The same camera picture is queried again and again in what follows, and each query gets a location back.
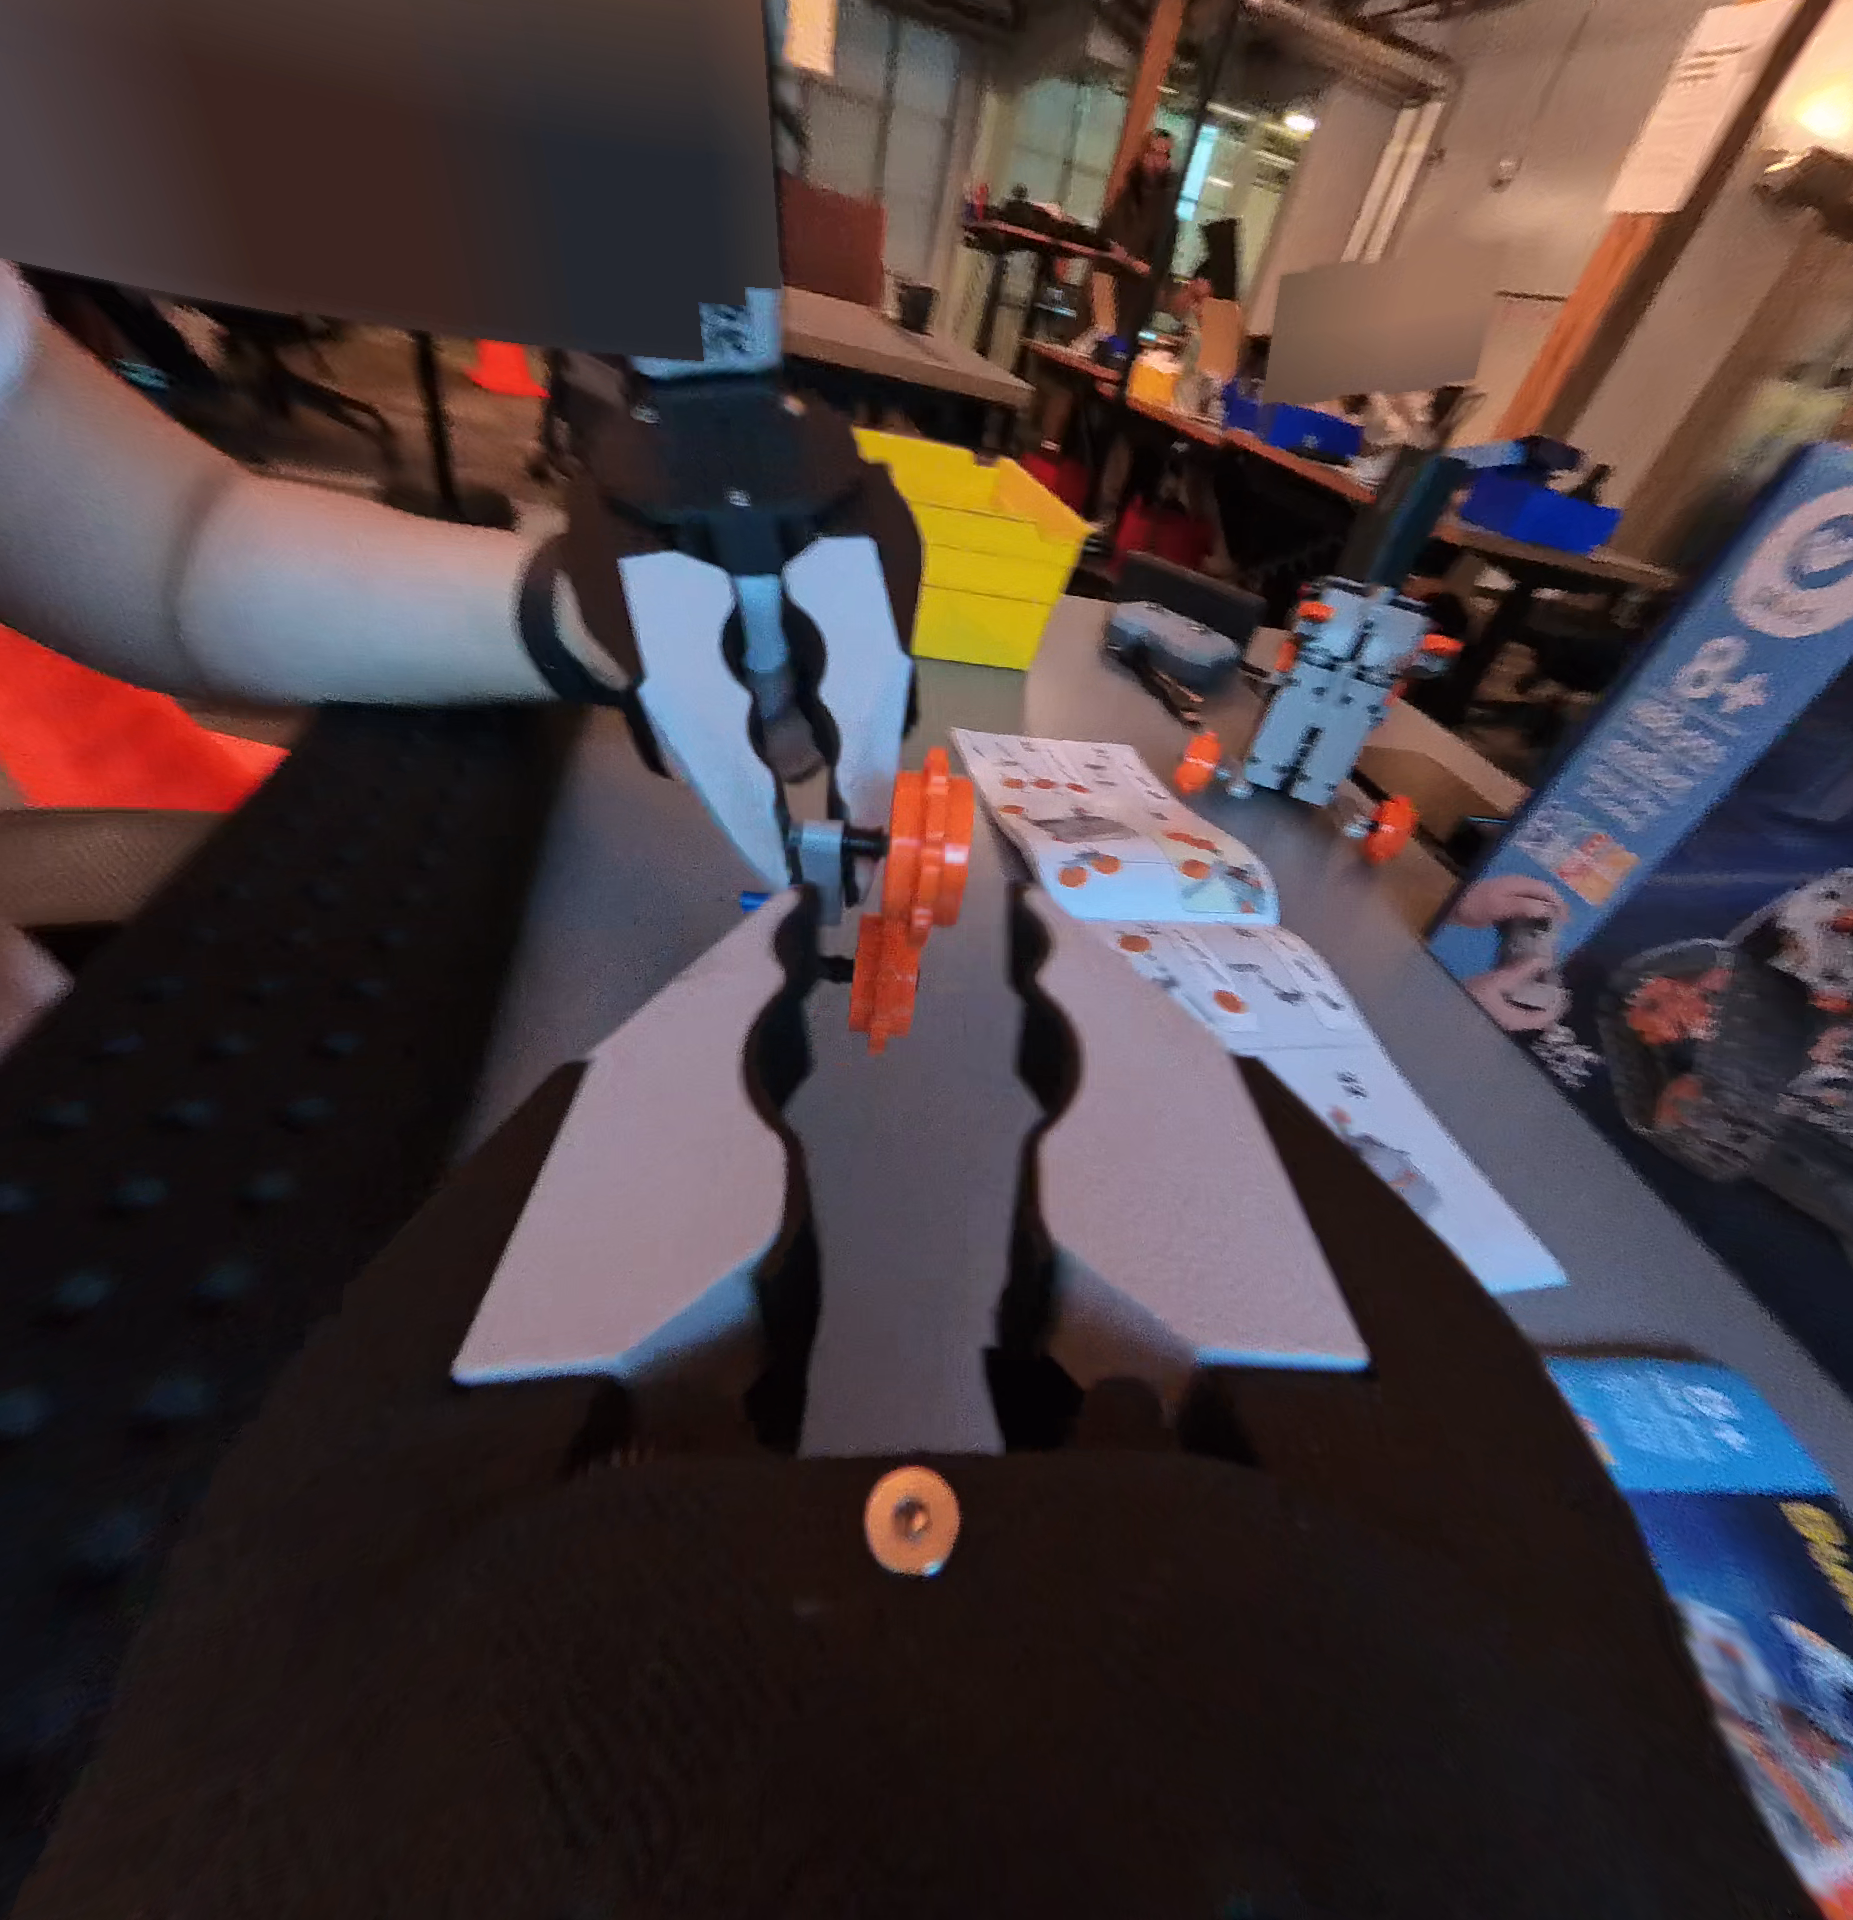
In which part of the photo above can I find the orange plastic object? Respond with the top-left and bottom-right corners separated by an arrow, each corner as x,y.
0,611 -> 289,813

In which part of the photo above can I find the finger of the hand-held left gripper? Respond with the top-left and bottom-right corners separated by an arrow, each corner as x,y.
782,534 -> 919,909
618,551 -> 801,896

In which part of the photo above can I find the grey desk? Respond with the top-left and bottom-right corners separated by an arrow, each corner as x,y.
461,593 -> 1853,1517

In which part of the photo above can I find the person's left hand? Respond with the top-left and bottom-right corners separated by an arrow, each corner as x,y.
759,676 -> 832,787

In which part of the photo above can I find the grey battery box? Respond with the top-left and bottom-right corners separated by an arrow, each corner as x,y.
1101,601 -> 1246,696

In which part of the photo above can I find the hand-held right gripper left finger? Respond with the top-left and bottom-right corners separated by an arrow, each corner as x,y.
449,885 -> 820,1454

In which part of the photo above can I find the dark slim box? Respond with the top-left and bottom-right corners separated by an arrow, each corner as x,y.
1367,442 -> 1536,602

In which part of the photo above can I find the white paper notice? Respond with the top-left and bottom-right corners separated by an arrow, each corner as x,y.
1606,0 -> 1796,214

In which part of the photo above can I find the yellow storage bin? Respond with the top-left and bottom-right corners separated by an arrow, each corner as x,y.
852,426 -> 1096,674

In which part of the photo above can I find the blue instruction booklet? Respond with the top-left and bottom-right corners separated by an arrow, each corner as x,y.
1542,1351 -> 1853,1920

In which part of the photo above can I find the brown cardboard box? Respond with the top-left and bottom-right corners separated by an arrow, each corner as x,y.
1353,698 -> 1531,851

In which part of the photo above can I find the grey toy robot model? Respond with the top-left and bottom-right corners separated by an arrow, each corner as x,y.
1173,576 -> 1466,867

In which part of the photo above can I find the blue robot kit box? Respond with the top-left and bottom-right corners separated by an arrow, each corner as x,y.
1424,439 -> 1853,1434

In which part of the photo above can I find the person's left forearm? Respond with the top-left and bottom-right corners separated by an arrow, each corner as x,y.
0,323 -> 560,707

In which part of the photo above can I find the open instruction manual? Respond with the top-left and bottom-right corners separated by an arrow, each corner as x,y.
949,726 -> 1569,1295

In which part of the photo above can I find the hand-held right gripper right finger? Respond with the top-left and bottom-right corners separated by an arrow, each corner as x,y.
992,884 -> 1372,1454

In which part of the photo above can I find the background wooden desk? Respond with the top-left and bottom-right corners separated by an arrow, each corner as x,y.
1016,339 -> 1680,594

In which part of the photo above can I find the orange wheel grey beam assembly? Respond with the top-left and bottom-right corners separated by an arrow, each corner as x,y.
739,746 -> 980,1055

